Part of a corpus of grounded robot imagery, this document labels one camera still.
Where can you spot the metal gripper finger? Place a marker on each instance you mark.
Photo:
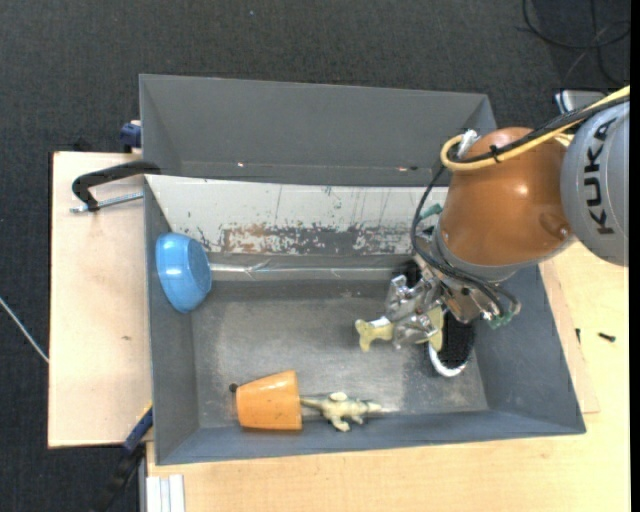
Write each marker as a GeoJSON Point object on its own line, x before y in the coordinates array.
{"type": "Point", "coordinates": [415, 332]}
{"type": "Point", "coordinates": [404, 297]}

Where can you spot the pale yellow toy animal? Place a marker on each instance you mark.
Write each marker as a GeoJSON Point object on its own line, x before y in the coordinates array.
{"type": "Point", "coordinates": [374, 331]}

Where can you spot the grey metal bin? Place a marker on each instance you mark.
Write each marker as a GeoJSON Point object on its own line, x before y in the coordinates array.
{"type": "Point", "coordinates": [310, 340]}

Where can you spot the pale yellow toy lizard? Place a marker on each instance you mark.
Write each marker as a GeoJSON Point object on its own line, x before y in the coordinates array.
{"type": "Point", "coordinates": [340, 409]}

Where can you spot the small black screw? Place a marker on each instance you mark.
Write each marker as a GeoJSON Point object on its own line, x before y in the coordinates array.
{"type": "Point", "coordinates": [607, 337]}

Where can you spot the orange plastic cup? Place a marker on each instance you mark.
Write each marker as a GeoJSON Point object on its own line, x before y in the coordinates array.
{"type": "Point", "coordinates": [270, 401]}

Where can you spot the blue plastic bowl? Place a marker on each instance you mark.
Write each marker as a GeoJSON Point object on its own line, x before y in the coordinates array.
{"type": "Point", "coordinates": [182, 272]}

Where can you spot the black cylinder on white bracket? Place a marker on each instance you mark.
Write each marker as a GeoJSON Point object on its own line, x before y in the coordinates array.
{"type": "Point", "coordinates": [459, 340]}

